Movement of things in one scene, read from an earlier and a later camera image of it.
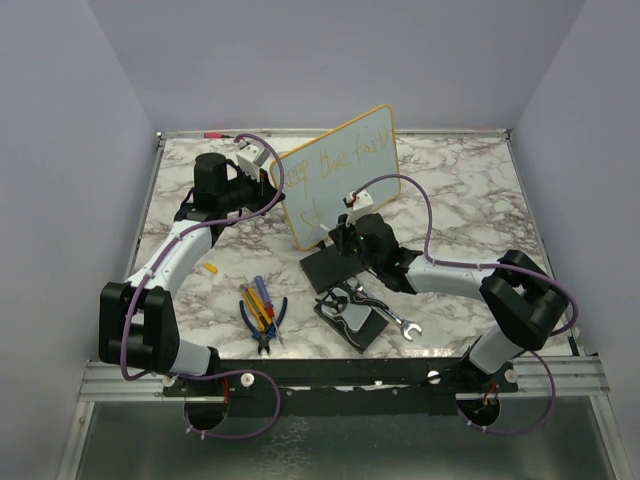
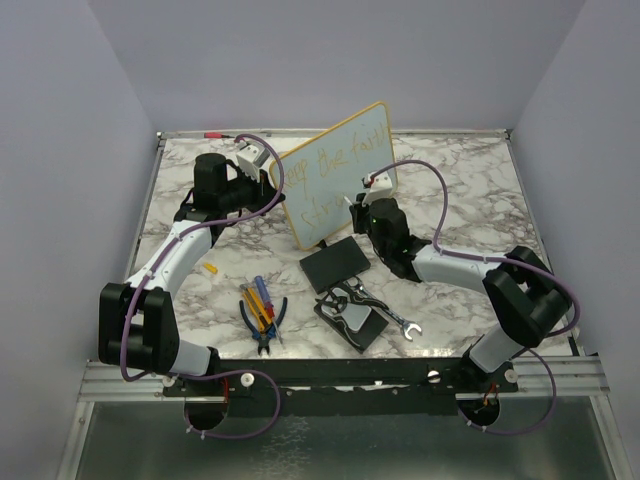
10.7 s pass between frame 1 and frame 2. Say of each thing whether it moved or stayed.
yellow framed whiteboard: stayed
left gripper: stayed
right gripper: moved
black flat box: stayed
